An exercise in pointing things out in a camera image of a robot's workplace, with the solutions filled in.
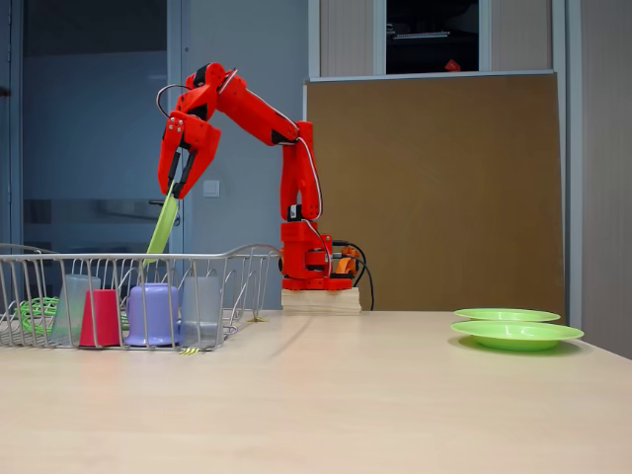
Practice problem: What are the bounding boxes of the red plastic cup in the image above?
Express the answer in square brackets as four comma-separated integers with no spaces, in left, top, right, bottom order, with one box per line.
[78,289,122,347]

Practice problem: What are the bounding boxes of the blue grey glass door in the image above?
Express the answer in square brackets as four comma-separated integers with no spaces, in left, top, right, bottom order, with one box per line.
[9,0,185,256]

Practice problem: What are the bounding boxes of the black base cable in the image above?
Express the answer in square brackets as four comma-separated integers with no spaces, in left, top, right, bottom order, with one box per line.
[331,239,375,311]

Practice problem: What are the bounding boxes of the green plastic plate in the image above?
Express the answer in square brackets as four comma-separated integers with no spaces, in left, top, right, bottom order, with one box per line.
[142,185,180,268]
[452,307,562,325]
[449,319,586,353]

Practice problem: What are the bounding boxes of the metal wire dish rack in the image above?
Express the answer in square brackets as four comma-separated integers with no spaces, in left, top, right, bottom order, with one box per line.
[0,242,282,353]

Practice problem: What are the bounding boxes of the white gripper cable loop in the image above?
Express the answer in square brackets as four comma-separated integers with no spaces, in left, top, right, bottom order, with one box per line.
[155,83,192,118]

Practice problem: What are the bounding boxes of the green whisk with steel handle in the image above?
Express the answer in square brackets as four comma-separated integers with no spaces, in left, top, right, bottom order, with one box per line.
[14,295,238,338]

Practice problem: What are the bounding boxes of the grey translucent plastic cup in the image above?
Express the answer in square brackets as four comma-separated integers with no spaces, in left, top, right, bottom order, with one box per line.
[48,275,103,346]
[178,275,222,350]

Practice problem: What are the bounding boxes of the brown pin board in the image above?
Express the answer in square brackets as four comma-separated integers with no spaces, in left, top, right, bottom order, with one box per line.
[301,71,567,317]

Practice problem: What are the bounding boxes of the purple plastic mug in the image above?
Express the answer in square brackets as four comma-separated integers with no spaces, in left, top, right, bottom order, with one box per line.
[122,283,182,347]

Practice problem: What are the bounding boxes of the wooden base block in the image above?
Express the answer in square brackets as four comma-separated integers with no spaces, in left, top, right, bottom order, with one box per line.
[280,288,362,315]

